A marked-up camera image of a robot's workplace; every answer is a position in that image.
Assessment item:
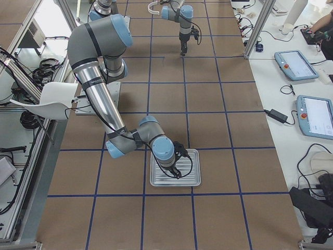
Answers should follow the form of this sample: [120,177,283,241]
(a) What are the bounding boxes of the black power adapter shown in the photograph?
[264,109,288,123]

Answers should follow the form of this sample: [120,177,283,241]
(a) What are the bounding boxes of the white paper cup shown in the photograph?
[281,23,293,35]

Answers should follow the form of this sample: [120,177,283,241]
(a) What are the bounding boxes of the ribbed silver metal tray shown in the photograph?
[150,148,201,187]

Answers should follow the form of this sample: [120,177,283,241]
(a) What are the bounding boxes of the lower blue teach pendant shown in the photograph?
[296,95,332,140]

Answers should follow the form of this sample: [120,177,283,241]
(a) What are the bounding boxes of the black bag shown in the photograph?
[289,187,332,228]

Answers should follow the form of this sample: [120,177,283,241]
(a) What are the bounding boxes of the upper blue teach pendant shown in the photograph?
[274,50,319,81]

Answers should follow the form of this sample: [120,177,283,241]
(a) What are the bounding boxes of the white lamp stand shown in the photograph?
[283,0,308,27]

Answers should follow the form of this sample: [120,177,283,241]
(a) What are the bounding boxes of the grey control box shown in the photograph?
[18,18,46,49]

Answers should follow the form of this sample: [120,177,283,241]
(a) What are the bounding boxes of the person forearm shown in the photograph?
[310,11,332,33]

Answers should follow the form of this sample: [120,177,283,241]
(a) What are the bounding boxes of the white plastic chair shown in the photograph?
[9,81,79,145]

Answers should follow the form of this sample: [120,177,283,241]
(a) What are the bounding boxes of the blue teach pendant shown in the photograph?
[274,50,319,81]
[296,95,332,140]

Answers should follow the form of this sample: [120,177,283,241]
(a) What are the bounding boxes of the white curved plastic part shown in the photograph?
[147,1,161,16]

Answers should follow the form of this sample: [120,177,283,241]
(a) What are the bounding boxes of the aluminium frame post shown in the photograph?
[244,0,275,59]

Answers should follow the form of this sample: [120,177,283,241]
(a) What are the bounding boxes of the black looped cable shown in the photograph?
[280,83,296,96]

